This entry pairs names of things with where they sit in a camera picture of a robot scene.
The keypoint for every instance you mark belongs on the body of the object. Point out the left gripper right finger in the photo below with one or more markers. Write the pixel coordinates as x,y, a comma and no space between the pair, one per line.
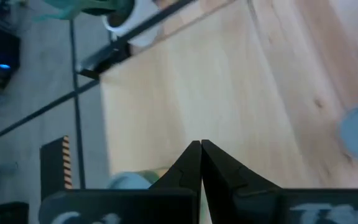
222,174

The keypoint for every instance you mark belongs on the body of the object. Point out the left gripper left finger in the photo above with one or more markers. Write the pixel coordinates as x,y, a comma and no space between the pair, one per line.
186,168

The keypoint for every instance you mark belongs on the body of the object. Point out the black mat with orange stripes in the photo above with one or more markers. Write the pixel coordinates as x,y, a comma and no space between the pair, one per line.
53,168

